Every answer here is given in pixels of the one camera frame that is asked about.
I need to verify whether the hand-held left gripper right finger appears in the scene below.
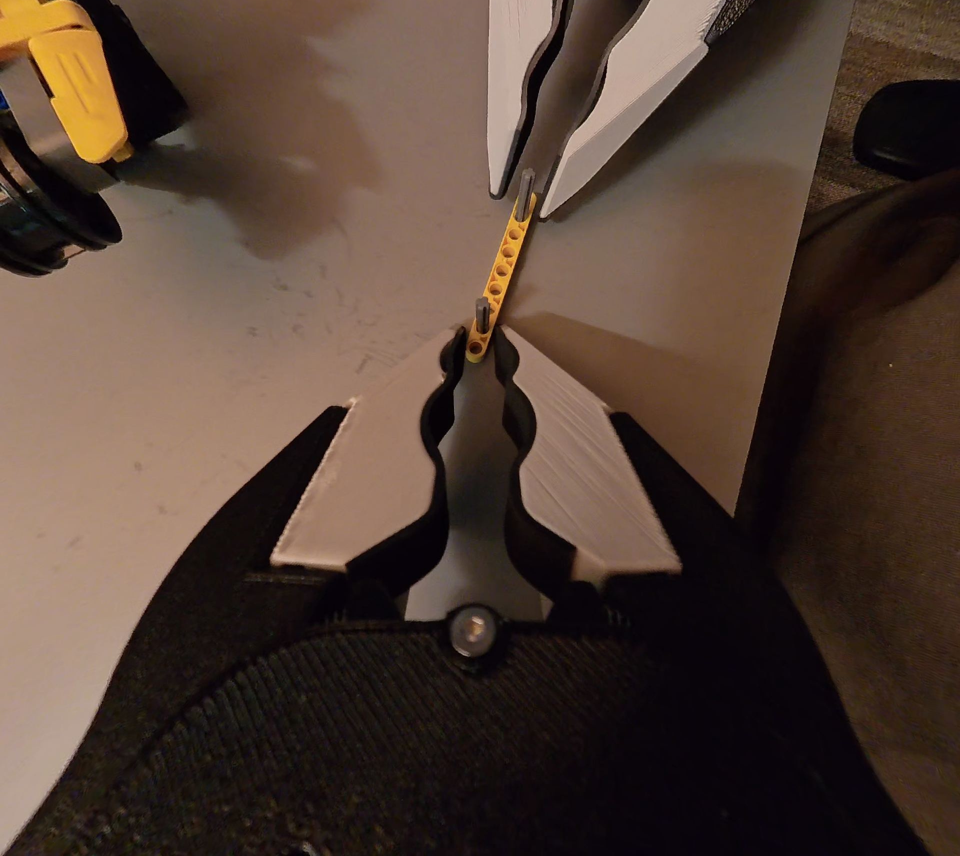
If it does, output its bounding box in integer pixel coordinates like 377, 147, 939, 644
491, 324, 684, 602

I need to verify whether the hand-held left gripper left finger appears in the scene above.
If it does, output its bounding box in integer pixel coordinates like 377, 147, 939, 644
270, 325, 470, 602

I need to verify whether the yellow perforated toy beam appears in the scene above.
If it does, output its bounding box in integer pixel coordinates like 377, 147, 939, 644
463, 192, 540, 364

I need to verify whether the black office chair base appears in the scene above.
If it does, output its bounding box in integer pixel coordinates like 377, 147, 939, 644
853, 80, 960, 182

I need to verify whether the yellow black toy vehicle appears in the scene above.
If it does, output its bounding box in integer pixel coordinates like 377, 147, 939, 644
0, 0, 190, 280

